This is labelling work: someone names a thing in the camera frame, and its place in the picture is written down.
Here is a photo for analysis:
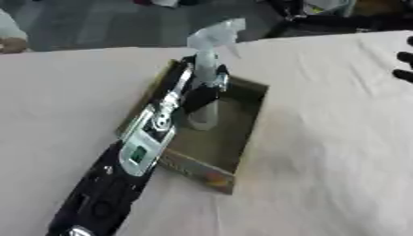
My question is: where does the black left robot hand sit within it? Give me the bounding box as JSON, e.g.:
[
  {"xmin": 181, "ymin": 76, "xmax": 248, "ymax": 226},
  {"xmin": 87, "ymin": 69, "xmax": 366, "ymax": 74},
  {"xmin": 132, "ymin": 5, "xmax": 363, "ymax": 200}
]
[{"xmin": 151, "ymin": 54, "xmax": 232, "ymax": 115}]

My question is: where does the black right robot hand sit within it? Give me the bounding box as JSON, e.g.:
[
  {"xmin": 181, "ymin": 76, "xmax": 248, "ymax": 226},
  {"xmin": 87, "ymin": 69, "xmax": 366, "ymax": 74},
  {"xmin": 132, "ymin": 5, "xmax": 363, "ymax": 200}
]
[{"xmin": 390, "ymin": 35, "xmax": 413, "ymax": 85}]

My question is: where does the clear spray bottle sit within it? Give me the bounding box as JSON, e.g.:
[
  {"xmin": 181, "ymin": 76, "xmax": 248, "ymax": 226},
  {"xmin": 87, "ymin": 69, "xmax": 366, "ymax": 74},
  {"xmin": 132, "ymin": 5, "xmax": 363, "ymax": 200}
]
[{"xmin": 183, "ymin": 18, "xmax": 249, "ymax": 131}]

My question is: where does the tan cardboard box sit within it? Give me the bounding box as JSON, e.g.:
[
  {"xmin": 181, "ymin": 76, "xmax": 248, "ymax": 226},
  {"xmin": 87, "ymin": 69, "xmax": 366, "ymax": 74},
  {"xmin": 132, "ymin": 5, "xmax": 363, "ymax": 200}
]
[{"xmin": 114, "ymin": 58, "xmax": 270, "ymax": 195}]

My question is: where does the black chair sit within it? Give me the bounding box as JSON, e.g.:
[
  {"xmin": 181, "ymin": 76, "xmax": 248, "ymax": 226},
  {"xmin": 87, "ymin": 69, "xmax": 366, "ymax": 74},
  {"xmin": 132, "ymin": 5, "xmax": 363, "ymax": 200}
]
[{"xmin": 263, "ymin": 0, "xmax": 413, "ymax": 39}]

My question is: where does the person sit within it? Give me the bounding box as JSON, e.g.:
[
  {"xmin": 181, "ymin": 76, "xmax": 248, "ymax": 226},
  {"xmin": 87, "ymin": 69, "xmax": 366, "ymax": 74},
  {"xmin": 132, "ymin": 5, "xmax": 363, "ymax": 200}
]
[{"xmin": 0, "ymin": 8, "xmax": 31, "ymax": 54}]

